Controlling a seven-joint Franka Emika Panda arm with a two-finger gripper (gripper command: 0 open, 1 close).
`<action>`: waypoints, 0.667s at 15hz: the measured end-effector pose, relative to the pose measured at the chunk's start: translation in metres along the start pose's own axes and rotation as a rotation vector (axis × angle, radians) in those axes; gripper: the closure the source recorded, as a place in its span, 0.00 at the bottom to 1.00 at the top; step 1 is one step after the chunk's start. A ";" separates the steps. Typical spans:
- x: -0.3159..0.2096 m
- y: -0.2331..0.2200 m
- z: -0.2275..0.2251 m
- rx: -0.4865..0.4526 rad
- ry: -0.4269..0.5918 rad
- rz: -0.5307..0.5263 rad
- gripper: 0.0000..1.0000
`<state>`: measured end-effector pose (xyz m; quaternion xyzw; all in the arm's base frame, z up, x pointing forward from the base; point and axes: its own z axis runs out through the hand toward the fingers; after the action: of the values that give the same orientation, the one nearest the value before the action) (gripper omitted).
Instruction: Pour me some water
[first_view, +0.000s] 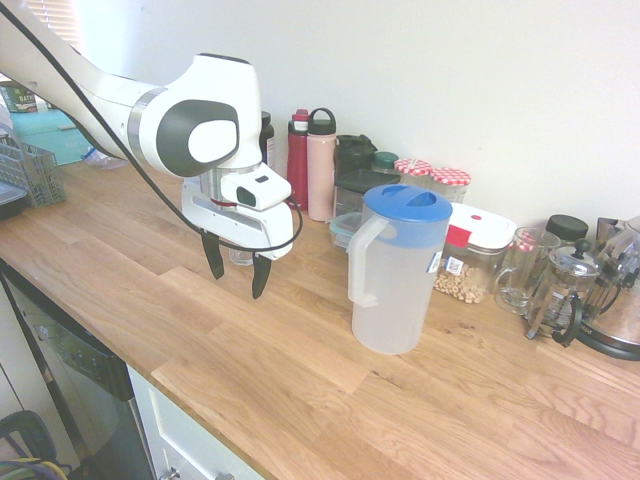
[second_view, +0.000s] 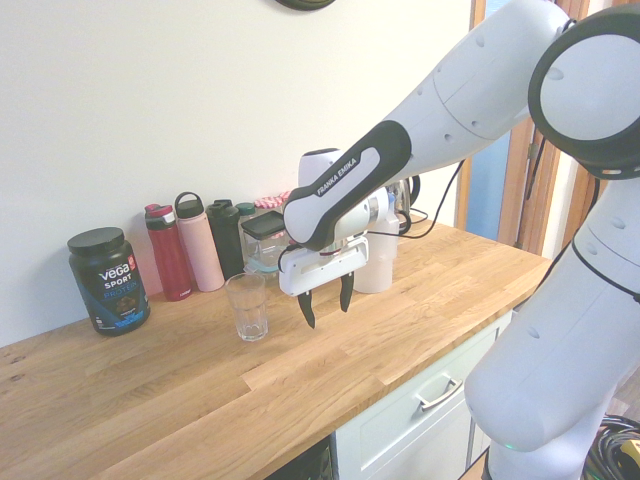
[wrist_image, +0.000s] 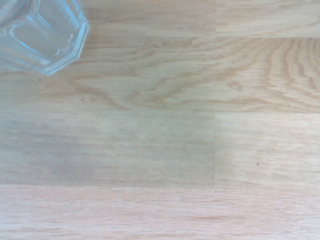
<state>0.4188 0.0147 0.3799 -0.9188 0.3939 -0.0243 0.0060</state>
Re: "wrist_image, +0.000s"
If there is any clear faceted drinking glass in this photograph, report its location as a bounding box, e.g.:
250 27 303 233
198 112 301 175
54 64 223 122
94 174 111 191
0 0 91 77

